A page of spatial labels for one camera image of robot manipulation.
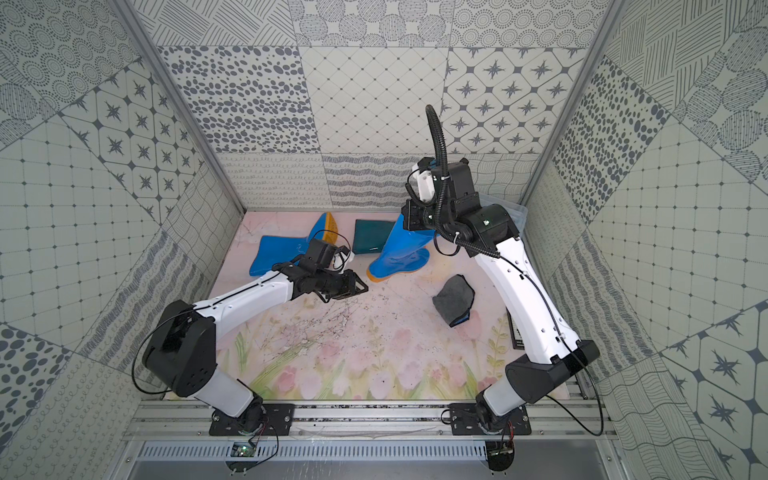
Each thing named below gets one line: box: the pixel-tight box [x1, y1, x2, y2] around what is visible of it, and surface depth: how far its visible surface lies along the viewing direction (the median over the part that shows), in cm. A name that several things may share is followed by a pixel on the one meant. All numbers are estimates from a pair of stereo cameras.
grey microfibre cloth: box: [433, 274, 475, 327], surface depth 92 cm
